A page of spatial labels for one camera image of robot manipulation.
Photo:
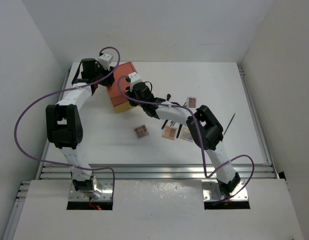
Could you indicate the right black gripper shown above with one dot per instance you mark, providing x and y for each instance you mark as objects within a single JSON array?
[{"x": 131, "y": 93}]

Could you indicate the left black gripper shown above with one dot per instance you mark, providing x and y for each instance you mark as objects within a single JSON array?
[{"x": 108, "y": 81}]

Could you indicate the orange drawer box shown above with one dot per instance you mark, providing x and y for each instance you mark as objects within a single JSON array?
[{"x": 119, "y": 102}]

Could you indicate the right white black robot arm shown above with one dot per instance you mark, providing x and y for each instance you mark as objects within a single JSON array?
[{"x": 205, "y": 130}]

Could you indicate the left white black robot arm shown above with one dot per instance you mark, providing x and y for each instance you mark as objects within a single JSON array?
[{"x": 63, "y": 123}]

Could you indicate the long black makeup brush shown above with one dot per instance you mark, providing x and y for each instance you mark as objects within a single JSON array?
[{"x": 179, "y": 130}]

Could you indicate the round-pan eyeshadow palette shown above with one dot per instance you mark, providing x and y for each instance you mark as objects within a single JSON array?
[{"x": 141, "y": 132}]

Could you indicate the brown quad eyeshadow palette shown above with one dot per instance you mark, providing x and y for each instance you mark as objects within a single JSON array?
[{"x": 170, "y": 132}]

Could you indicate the long brown eyeshadow palette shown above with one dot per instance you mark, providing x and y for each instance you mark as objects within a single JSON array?
[{"x": 191, "y": 102}]

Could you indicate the colourful eyeshadow palette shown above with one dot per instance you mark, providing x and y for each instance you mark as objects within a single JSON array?
[{"x": 185, "y": 134}]

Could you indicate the black eyeliner pencil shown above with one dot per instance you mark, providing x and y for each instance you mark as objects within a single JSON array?
[{"x": 227, "y": 127}]

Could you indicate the white front cover panel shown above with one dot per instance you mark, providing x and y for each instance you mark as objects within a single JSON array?
[{"x": 158, "y": 210}]

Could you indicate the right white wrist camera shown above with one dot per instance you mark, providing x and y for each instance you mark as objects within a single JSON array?
[{"x": 134, "y": 78}]

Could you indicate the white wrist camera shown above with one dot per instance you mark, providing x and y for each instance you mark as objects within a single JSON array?
[
  {"x": 105, "y": 60},
  {"x": 134, "y": 78}
]

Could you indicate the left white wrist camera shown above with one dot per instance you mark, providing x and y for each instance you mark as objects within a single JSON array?
[{"x": 105, "y": 60}]

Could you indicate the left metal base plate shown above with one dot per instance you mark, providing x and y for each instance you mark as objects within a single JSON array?
[{"x": 103, "y": 193}]

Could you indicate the aluminium rail frame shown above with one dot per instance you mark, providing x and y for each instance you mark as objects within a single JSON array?
[{"x": 109, "y": 138}]

